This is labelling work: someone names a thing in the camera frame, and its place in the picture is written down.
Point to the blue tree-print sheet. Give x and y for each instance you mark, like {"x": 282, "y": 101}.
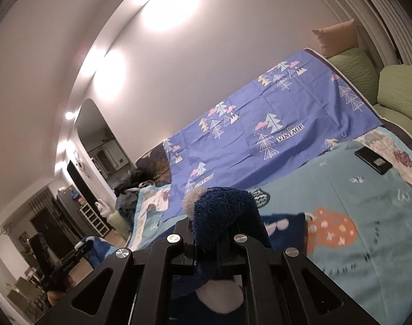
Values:
{"x": 260, "y": 115}

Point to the white mirror cabinet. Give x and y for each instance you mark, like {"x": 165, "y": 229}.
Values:
{"x": 107, "y": 157}

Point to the dark grey cabinet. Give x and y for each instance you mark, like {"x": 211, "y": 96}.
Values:
{"x": 68, "y": 206}

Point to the white bear wall ornament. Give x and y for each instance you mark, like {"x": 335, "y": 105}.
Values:
{"x": 78, "y": 162}

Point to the dark wooden door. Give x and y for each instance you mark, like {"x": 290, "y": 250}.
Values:
{"x": 43, "y": 223}

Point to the black wall panel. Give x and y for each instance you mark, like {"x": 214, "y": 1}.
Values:
{"x": 79, "y": 182}

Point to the green pillow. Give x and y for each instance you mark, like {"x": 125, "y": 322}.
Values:
{"x": 355, "y": 71}
{"x": 402, "y": 88}

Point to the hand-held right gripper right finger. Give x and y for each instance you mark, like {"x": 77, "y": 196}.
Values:
{"x": 246, "y": 254}

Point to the white cat figurine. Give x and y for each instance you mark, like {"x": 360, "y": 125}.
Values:
{"x": 103, "y": 210}

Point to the pile of dark clothes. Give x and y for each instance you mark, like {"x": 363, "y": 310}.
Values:
{"x": 131, "y": 189}

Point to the black phone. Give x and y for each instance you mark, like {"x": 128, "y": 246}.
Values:
{"x": 373, "y": 160}

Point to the green bed cushion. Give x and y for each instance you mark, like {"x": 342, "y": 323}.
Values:
{"x": 119, "y": 225}

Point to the white ladder shelf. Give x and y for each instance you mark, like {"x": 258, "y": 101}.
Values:
{"x": 92, "y": 221}

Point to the navy fleece pajama top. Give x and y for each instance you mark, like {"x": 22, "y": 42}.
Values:
{"x": 223, "y": 210}

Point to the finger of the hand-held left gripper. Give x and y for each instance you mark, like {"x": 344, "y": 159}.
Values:
{"x": 82, "y": 252}

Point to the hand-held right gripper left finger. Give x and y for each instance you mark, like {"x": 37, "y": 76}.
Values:
{"x": 183, "y": 232}

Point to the brown patterned blanket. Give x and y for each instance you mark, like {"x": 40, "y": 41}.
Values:
{"x": 155, "y": 166}

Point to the teal printed blanket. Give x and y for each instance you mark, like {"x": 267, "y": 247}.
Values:
{"x": 362, "y": 243}

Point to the peach pillow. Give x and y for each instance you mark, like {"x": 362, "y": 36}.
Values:
{"x": 338, "y": 37}

